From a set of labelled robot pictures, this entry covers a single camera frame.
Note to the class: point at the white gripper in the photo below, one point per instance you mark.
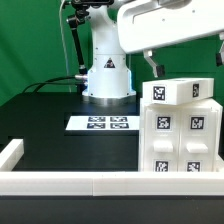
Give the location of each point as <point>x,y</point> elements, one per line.
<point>144,25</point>

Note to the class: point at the small white cube part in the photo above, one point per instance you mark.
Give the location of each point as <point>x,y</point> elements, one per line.
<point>177,91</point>

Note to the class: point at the white cabinet body box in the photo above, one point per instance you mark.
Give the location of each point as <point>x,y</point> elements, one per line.
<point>205,103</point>

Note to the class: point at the white cabinet door panel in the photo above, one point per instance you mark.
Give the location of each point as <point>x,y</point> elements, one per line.
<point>197,139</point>

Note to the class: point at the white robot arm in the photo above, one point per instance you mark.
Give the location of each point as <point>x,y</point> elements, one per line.
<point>109,79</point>

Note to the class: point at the white fiducial marker sheet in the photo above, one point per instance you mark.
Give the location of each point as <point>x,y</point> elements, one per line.
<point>108,123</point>

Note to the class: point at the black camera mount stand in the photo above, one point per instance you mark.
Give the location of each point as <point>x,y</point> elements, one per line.
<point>78,18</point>

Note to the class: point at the white U-shaped border frame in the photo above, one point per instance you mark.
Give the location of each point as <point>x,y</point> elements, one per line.
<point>27,183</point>

